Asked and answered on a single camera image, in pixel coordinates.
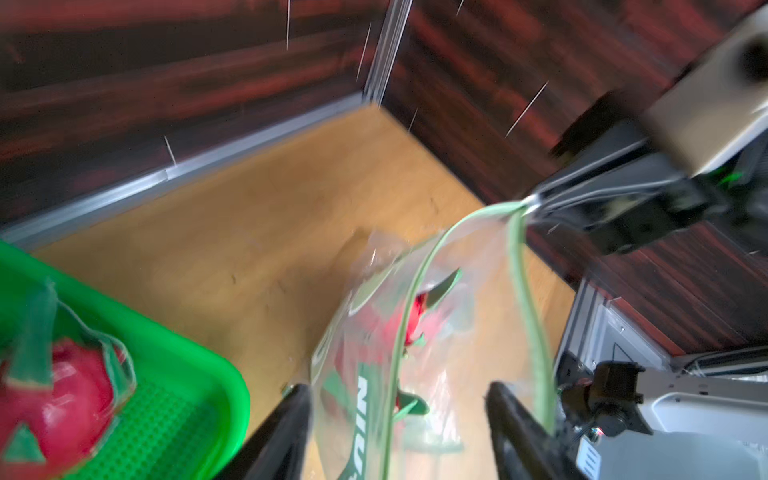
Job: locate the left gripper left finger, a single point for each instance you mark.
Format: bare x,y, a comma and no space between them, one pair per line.
277,449

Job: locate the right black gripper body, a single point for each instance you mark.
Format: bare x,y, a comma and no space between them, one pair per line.
733,197

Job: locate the red green dragon fruit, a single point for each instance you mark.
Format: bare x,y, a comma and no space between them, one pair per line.
62,386

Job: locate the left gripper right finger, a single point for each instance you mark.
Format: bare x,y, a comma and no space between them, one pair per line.
522,448

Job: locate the green plastic perforated basket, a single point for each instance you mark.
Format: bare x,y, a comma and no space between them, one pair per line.
190,411

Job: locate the clear zip-top bag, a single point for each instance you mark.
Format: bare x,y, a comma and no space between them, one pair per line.
423,416

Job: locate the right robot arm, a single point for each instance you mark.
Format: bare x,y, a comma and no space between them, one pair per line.
663,366

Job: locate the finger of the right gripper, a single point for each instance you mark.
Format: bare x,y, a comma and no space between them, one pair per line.
620,190

